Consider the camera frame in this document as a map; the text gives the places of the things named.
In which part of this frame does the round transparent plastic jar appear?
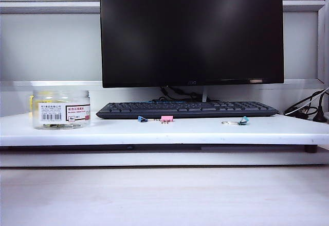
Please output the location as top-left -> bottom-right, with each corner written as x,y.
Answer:
31,89 -> 92,131

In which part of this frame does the pink binder clip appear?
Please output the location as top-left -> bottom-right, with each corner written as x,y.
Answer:
159,115 -> 175,126

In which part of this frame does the black computer keyboard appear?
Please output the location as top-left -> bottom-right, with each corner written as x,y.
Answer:
95,100 -> 280,120

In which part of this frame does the blue binder clip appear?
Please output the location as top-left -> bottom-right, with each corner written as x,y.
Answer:
137,115 -> 160,123

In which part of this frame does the white desk riser board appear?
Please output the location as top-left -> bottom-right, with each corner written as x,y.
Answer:
0,112 -> 329,147

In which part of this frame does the black computer monitor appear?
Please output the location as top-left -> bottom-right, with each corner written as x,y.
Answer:
99,0 -> 285,89

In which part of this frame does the teal binder clip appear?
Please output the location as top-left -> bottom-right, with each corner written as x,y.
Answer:
221,115 -> 250,126

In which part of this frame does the black power plug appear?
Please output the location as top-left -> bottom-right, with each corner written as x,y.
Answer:
312,101 -> 329,123

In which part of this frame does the black monitor cable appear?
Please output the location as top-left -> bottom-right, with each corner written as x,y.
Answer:
151,86 -> 204,102

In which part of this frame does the black cable bundle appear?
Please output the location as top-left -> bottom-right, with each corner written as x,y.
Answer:
283,88 -> 329,116

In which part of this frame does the grey aluminium partition frame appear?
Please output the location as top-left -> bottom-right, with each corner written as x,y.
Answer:
0,0 -> 329,85

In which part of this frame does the white cable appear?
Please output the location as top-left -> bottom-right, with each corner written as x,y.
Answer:
284,89 -> 329,115

